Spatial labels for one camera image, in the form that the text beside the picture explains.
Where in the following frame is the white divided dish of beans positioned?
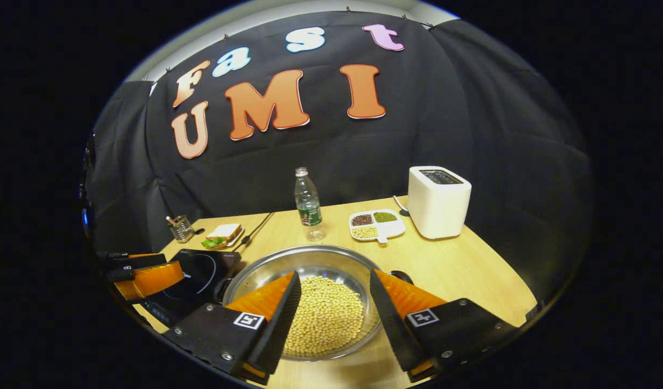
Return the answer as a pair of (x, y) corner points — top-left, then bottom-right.
(349, 209), (407, 244)

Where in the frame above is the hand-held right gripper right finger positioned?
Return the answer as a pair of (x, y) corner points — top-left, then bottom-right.
(369, 269), (518, 383)

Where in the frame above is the black induction cooktop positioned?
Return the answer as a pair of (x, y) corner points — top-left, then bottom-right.
(134, 249), (242, 327)

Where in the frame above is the steel pot with black handles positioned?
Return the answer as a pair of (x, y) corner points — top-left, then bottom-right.
(218, 244), (414, 361)

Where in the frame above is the black power cable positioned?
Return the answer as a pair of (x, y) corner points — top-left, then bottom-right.
(232, 212), (275, 253)

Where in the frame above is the sandwich with lettuce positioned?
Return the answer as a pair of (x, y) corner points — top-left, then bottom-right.
(201, 223), (242, 249)

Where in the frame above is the black backdrop cloth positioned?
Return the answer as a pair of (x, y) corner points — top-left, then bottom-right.
(83, 11), (594, 319)

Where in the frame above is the pile of soybeans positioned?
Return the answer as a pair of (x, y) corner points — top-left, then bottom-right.
(283, 276), (366, 357)

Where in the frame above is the metal wire utensil holder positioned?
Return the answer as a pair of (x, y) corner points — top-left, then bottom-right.
(166, 214), (195, 244)

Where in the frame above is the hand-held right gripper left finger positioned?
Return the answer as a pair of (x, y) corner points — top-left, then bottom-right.
(163, 270), (302, 385)

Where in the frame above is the clear plastic water bottle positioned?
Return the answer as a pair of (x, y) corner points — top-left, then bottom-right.
(294, 166), (327, 242)

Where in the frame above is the white toaster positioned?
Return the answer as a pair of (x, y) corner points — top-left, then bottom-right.
(407, 165), (472, 240)

